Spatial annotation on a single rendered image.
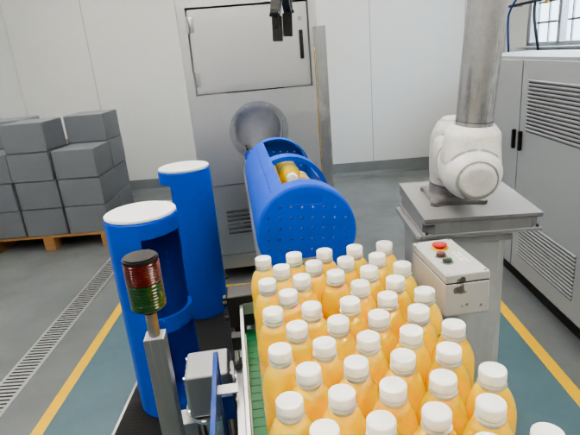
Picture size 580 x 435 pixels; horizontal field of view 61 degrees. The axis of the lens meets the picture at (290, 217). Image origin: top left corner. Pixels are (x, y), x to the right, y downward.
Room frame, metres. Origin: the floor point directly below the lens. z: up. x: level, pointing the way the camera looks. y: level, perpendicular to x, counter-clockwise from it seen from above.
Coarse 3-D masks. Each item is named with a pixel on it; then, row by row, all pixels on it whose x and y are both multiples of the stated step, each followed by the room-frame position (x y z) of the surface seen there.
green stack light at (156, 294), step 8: (128, 288) 0.78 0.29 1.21; (136, 288) 0.78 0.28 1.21; (144, 288) 0.78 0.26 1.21; (152, 288) 0.78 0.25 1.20; (160, 288) 0.79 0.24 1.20; (136, 296) 0.78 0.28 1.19; (144, 296) 0.77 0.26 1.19; (152, 296) 0.78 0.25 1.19; (160, 296) 0.79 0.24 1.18; (136, 304) 0.78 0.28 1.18; (144, 304) 0.77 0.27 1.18; (152, 304) 0.78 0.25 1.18; (160, 304) 0.79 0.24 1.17; (136, 312) 0.78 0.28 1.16; (144, 312) 0.77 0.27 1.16
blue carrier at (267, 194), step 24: (264, 144) 2.15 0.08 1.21; (288, 144) 2.16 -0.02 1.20; (264, 168) 1.65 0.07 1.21; (312, 168) 1.70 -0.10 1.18; (264, 192) 1.40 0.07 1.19; (288, 192) 1.29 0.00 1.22; (312, 192) 1.29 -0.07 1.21; (336, 192) 1.30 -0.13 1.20; (264, 216) 1.28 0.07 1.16; (288, 216) 1.29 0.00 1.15; (312, 216) 1.29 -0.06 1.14; (336, 216) 1.30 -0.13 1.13; (264, 240) 1.28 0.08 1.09; (288, 240) 1.29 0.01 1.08; (312, 240) 1.29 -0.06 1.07; (336, 240) 1.30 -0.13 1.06
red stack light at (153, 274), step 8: (152, 264) 0.79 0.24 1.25; (160, 264) 0.81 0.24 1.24; (128, 272) 0.78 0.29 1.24; (136, 272) 0.77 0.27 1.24; (144, 272) 0.78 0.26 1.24; (152, 272) 0.79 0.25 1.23; (160, 272) 0.80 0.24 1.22; (128, 280) 0.78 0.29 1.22; (136, 280) 0.77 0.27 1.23; (144, 280) 0.78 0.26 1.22; (152, 280) 0.78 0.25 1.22; (160, 280) 0.80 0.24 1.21
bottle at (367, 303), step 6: (354, 294) 0.90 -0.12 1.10; (366, 294) 0.90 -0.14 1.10; (360, 300) 0.89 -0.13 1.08; (366, 300) 0.89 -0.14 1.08; (372, 300) 0.90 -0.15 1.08; (360, 306) 0.88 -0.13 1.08; (366, 306) 0.88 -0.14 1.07; (372, 306) 0.89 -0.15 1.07; (366, 312) 0.88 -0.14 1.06; (366, 318) 0.88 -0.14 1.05
